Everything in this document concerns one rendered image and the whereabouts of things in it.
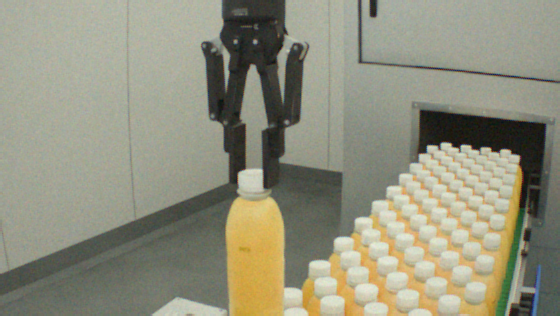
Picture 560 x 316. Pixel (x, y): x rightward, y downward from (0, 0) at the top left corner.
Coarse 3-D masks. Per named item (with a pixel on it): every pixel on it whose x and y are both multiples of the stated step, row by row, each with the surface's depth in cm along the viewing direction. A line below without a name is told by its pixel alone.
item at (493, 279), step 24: (432, 168) 183; (408, 192) 161; (432, 192) 164; (456, 192) 162; (480, 192) 159; (408, 216) 142; (456, 216) 143; (480, 216) 141; (504, 216) 144; (360, 240) 133; (384, 240) 132; (480, 240) 128; (504, 240) 132; (336, 264) 122; (360, 264) 116; (408, 264) 117; (504, 264) 134; (312, 288) 111; (384, 288) 111; (408, 288) 110; (456, 288) 106; (312, 312) 104; (360, 312) 100; (408, 312) 98; (432, 312) 101; (456, 312) 95; (480, 312) 98
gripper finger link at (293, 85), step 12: (300, 48) 68; (288, 60) 69; (300, 60) 70; (288, 72) 69; (300, 72) 70; (288, 84) 70; (300, 84) 71; (288, 96) 70; (300, 96) 72; (288, 108) 70; (300, 108) 72; (288, 120) 71; (300, 120) 73
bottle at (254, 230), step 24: (240, 192) 75; (264, 192) 75; (240, 216) 74; (264, 216) 74; (240, 240) 74; (264, 240) 74; (240, 264) 75; (264, 264) 75; (240, 288) 76; (264, 288) 76; (240, 312) 77; (264, 312) 77
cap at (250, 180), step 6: (240, 174) 75; (246, 174) 75; (252, 174) 75; (258, 174) 75; (240, 180) 75; (246, 180) 74; (252, 180) 74; (258, 180) 74; (240, 186) 75; (246, 186) 74; (252, 186) 74; (258, 186) 74
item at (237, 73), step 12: (240, 48) 71; (240, 72) 73; (228, 84) 73; (240, 84) 73; (228, 96) 73; (240, 96) 74; (228, 108) 74; (240, 108) 75; (228, 120) 74; (240, 120) 76
